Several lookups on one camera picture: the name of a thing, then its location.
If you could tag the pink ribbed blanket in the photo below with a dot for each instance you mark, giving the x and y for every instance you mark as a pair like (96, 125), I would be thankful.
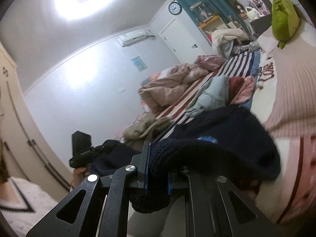
(296, 86)

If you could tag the person's white knit sweater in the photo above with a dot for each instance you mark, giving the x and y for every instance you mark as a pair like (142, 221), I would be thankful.
(22, 202)

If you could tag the cream wardrobe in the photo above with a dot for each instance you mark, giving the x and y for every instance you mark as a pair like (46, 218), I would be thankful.
(22, 118)

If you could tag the white printed bedsheet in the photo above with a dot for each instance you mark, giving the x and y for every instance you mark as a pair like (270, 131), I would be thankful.
(265, 91)

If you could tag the small blue wall poster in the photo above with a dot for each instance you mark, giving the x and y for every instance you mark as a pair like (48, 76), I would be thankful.
(139, 63)

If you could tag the pink quilt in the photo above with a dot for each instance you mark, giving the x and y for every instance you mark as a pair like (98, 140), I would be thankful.
(172, 81)

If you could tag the white door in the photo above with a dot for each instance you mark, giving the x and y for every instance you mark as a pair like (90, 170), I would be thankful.
(180, 39)

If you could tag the pink garment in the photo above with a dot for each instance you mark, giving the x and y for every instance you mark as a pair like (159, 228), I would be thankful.
(248, 88)

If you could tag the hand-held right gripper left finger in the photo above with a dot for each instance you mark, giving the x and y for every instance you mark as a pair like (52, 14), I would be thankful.
(147, 170)

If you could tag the green plush toy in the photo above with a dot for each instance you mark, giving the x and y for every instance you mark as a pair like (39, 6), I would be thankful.
(284, 17)

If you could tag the black wall clock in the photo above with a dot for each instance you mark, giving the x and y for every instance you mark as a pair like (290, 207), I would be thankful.
(175, 8)

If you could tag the white handbag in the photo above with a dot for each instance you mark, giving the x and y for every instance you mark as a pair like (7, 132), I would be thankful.
(251, 13)

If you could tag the light blue garment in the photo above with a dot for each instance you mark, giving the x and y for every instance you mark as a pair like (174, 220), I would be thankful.
(212, 91)

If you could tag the white air conditioner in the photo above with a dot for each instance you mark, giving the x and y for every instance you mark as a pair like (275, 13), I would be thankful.
(132, 37)

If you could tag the striped bed sheet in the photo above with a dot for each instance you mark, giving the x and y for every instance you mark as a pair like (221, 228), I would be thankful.
(238, 63)

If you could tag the person's left hand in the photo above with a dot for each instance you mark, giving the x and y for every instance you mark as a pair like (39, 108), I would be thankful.
(78, 176)

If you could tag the cream blanket pile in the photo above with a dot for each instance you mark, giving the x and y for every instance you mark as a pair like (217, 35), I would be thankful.
(227, 38)

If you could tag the navy knit sweater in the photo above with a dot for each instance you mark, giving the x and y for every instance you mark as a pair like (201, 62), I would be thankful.
(222, 138)

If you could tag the beige garment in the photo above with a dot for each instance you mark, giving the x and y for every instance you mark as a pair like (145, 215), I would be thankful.
(145, 128)

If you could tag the dark red garment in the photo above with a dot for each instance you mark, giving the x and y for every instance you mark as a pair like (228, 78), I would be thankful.
(235, 86)

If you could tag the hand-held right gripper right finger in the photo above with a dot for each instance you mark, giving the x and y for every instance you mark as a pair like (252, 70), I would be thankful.
(169, 184)

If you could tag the yellow shelf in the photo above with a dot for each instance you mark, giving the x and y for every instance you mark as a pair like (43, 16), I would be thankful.
(211, 22)

